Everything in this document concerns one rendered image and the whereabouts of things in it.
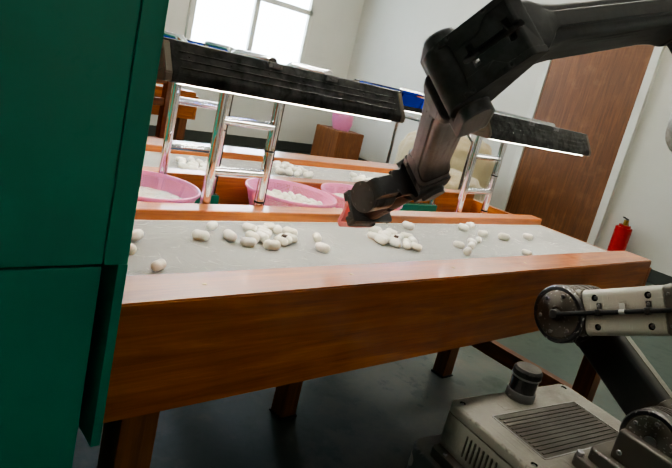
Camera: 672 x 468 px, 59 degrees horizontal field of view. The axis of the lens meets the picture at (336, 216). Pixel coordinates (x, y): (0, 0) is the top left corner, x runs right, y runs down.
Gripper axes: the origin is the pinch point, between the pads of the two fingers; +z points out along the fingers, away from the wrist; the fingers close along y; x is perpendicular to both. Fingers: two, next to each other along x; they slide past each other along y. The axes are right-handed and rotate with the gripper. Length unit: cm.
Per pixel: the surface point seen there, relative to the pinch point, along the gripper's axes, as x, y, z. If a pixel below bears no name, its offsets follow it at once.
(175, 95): -46, 15, 34
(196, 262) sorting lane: 5.3, 30.0, 7.4
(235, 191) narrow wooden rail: -29, -10, 53
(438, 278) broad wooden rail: 15.1, -16.4, -7.3
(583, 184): -98, -453, 159
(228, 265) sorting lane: 6.5, 24.4, 6.0
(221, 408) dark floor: 30, -17, 95
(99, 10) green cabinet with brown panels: -10, 59, -36
